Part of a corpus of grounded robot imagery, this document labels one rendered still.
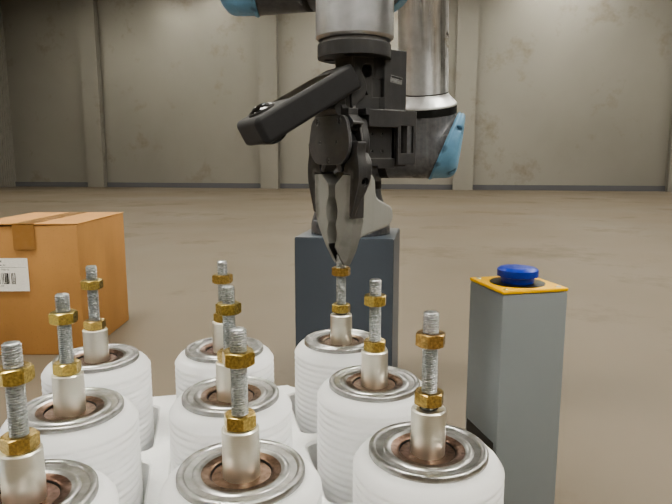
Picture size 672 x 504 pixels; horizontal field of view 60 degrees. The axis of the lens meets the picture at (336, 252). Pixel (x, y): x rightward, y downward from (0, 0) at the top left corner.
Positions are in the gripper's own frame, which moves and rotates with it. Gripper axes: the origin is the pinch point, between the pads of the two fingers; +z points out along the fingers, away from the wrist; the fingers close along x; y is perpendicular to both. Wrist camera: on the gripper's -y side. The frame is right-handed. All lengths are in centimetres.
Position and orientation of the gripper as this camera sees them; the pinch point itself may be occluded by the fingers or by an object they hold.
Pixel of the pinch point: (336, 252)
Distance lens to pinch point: 58.4
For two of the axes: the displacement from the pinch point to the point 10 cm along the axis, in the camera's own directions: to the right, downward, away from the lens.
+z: 0.0, 9.9, 1.6
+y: 8.4, -0.8, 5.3
